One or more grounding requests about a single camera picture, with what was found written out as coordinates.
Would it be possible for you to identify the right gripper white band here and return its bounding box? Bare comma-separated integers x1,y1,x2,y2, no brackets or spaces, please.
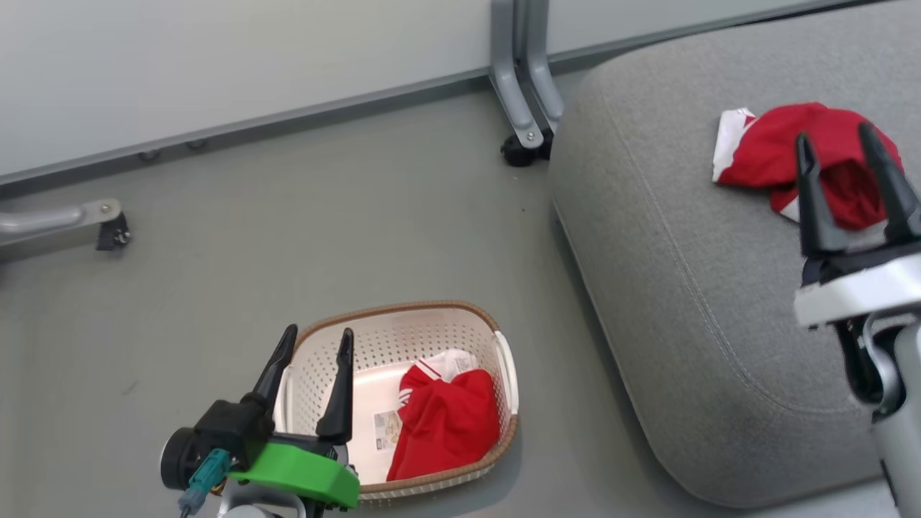
793,122,921,330

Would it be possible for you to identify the red garment with white trim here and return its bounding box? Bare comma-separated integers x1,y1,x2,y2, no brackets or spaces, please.
712,102,904,232

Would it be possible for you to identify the white paper label sticker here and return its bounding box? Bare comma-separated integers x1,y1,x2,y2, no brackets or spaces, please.
373,409,404,452

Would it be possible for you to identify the grey fabric sofa cushion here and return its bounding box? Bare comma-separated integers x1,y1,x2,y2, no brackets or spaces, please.
548,0,921,509

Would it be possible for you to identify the grey partition foot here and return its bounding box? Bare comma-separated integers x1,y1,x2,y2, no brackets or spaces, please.
524,0,566,135
489,0,545,150
0,199,123,250

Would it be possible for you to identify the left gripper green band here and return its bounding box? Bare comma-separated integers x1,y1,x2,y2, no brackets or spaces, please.
160,324,360,513

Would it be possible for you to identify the white perforated laundry basket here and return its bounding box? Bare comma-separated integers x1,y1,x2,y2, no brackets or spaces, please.
273,301,520,501

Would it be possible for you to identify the red garment with white collar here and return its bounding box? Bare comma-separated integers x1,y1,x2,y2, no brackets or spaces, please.
386,349,502,482

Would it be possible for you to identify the teal cable connector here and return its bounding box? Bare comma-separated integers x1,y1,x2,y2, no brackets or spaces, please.
178,449,232,518

